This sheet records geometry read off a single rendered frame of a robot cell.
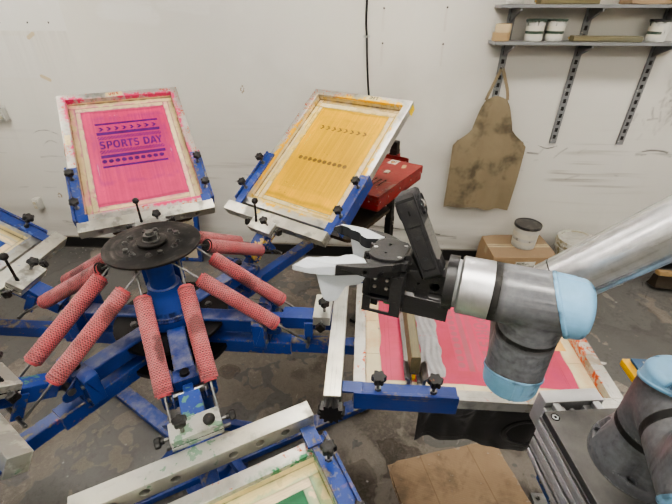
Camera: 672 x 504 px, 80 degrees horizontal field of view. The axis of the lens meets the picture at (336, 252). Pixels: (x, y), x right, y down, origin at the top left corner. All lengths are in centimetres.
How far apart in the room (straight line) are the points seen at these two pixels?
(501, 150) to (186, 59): 238
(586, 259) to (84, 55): 348
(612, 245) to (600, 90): 291
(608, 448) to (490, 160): 264
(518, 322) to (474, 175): 284
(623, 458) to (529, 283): 46
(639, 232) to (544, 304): 18
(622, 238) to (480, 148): 269
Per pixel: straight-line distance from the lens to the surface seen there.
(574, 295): 52
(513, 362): 57
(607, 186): 382
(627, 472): 91
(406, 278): 53
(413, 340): 131
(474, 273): 51
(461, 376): 139
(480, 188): 340
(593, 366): 154
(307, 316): 141
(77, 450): 266
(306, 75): 313
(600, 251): 64
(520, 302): 51
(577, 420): 99
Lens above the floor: 197
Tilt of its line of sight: 32 degrees down
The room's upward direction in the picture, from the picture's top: straight up
